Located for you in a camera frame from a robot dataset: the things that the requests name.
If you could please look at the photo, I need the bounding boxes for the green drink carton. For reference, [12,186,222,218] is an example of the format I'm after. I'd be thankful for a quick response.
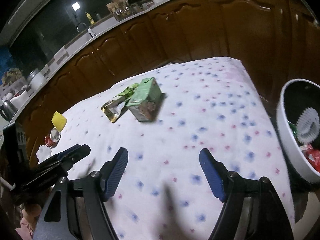
[127,77,162,122]

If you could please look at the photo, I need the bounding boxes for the white round trash bin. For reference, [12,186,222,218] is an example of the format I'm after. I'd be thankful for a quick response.
[276,79,319,184]

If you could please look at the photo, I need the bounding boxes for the white kitchen countertop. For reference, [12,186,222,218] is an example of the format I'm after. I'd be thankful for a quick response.
[0,0,291,131]

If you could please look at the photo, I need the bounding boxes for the person's left hand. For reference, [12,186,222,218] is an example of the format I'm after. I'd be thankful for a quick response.
[16,204,42,240]

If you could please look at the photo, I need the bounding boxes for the white paper scrap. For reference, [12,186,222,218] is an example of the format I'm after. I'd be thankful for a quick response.
[36,145,52,164]

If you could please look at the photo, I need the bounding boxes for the small red foil wrapper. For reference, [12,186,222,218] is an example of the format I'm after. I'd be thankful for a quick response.
[44,127,61,148]

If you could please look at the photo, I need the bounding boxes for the yellow cupcake liner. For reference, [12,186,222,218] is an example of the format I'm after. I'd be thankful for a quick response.
[52,112,67,132]

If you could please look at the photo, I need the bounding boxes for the steel kettle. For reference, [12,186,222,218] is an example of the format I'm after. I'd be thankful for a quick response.
[0,100,18,122]

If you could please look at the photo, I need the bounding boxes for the dotted white table cloth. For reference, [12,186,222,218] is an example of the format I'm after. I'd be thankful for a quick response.
[51,57,295,239]

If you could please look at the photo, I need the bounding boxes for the white rice cooker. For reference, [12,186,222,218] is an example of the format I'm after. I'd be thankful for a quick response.
[10,89,29,109]

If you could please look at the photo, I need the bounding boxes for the white lidded canister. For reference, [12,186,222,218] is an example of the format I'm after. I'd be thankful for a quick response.
[27,68,46,90]

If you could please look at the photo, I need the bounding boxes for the green foil snack bag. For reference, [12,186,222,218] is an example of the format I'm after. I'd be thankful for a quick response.
[287,121,297,138]

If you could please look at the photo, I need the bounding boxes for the white paper cupcake liner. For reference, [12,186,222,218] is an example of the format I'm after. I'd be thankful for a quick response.
[296,107,319,144]

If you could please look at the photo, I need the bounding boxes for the sink faucet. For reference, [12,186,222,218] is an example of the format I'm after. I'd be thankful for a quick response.
[76,22,97,38]

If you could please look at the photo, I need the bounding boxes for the yellow dish soap bottle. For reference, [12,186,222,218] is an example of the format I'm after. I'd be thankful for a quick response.
[86,12,95,25]

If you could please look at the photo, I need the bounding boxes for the brown wooden base cabinets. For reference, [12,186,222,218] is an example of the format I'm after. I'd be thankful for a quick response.
[15,0,320,165]

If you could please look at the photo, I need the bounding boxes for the utensil rack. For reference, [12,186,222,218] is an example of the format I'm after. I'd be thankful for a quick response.
[106,0,140,21]

